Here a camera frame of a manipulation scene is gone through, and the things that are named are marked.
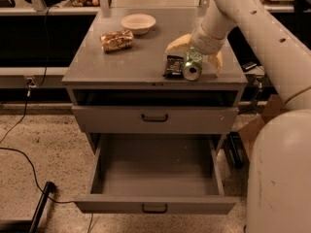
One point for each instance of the black metal floor stand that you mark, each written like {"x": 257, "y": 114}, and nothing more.
{"x": 29, "y": 225}

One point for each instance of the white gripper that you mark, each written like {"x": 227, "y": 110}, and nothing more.
{"x": 207, "y": 42}

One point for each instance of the open cardboard box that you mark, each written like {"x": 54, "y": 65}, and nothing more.
{"x": 248, "y": 133}

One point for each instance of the green soda can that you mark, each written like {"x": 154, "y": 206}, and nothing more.
{"x": 192, "y": 67}

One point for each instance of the black candy bar wrapper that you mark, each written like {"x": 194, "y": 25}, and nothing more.
{"x": 173, "y": 68}

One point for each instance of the crumpled orange snack can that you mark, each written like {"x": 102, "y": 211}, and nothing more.
{"x": 118, "y": 40}

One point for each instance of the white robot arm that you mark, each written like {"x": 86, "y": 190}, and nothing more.
{"x": 279, "y": 184}

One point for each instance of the closed grey top drawer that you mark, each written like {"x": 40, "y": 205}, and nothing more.
{"x": 148, "y": 120}

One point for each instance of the white paper bowl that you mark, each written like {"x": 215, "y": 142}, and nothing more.
{"x": 139, "y": 24}

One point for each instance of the open grey middle drawer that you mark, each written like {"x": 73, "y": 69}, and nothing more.
{"x": 155, "y": 174}

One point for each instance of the grey drawer cabinet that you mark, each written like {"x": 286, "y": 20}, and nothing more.
{"x": 134, "y": 77}

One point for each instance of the small black device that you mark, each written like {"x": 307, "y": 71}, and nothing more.
{"x": 248, "y": 66}

